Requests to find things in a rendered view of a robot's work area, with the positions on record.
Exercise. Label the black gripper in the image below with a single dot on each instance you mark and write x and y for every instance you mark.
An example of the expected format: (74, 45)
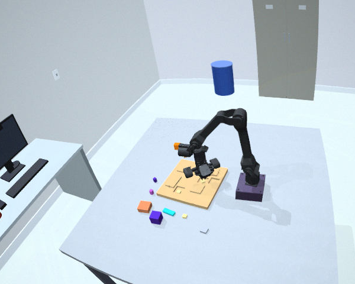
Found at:
(189, 172)

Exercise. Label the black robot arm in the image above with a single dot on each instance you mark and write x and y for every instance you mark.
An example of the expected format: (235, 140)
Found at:
(238, 118)

